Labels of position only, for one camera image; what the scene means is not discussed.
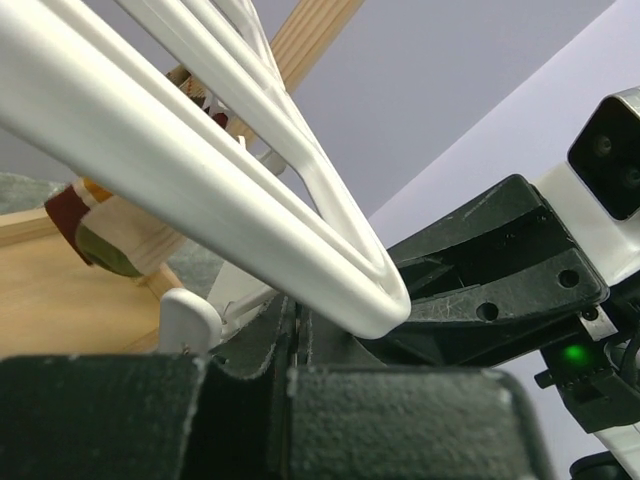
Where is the white plastic clip hanger frame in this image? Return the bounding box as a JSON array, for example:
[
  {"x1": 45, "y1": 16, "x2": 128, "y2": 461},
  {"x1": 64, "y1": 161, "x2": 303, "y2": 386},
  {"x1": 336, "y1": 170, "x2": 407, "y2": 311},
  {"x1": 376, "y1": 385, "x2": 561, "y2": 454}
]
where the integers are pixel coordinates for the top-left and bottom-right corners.
[{"x1": 1, "y1": 1, "x2": 411, "y2": 339}]

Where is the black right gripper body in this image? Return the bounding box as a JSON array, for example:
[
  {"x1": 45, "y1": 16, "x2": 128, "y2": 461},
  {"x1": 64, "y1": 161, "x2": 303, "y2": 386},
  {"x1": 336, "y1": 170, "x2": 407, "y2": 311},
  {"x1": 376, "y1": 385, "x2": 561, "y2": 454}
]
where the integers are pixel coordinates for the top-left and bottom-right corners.
[{"x1": 535, "y1": 305, "x2": 639, "y2": 433}]

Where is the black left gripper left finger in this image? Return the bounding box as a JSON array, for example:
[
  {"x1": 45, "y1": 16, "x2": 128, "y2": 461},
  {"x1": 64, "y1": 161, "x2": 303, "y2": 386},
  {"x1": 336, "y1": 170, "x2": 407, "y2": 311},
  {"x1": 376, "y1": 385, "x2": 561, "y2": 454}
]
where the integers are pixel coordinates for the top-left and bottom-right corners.
[{"x1": 1, "y1": 296, "x2": 295, "y2": 479}]

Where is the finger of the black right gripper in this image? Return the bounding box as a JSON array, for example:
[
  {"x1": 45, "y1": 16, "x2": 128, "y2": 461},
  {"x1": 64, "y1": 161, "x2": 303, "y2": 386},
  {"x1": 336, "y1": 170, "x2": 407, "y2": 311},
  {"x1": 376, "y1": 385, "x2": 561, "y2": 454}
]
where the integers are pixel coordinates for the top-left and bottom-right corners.
[{"x1": 363, "y1": 175, "x2": 608, "y2": 366}]

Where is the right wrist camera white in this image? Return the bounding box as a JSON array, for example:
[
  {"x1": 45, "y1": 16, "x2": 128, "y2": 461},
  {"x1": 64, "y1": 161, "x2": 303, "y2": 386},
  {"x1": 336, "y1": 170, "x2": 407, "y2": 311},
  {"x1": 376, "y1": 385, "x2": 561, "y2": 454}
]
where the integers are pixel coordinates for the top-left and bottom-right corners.
[{"x1": 534, "y1": 87, "x2": 639, "y2": 287}]

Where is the brown patterned sock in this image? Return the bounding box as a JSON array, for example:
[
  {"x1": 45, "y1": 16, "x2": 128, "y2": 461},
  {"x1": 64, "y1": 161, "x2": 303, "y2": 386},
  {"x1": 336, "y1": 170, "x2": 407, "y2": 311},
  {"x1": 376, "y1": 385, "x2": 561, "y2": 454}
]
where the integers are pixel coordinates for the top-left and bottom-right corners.
[{"x1": 43, "y1": 69, "x2": 241, "y2": 279}]

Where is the wooden clothes rack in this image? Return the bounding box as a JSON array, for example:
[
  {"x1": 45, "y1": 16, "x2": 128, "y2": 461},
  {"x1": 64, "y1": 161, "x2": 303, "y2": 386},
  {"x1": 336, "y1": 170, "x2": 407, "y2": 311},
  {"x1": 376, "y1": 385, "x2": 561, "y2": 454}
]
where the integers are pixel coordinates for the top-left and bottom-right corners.
[{"x1": 0, "y1": 0, "x2": 366, "y2": 357}]

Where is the white plastic clothes peg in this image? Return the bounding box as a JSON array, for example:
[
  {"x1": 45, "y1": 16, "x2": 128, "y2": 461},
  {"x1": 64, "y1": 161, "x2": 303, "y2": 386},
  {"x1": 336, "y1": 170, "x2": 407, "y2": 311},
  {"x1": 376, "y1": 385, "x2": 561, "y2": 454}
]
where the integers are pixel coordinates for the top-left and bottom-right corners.
[{"x1": 156, "y1": 288, "x2": 223, "y2": 355}]

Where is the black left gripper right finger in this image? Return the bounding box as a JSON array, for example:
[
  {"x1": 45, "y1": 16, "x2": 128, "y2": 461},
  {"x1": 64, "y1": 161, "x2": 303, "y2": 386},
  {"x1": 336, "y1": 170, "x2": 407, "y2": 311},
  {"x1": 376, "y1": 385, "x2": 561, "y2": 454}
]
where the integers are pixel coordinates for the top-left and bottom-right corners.
[{"x1": 287, "y1": 301, "x2": 554, "y2": 479}]

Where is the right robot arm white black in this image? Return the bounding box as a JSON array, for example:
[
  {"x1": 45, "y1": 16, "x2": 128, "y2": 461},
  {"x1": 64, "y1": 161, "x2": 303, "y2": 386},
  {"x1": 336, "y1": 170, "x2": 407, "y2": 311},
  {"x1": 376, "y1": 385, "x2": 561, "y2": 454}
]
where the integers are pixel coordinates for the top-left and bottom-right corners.
[{"x1": 368, "y1": 170, "x2": 639, "y2": 479}]

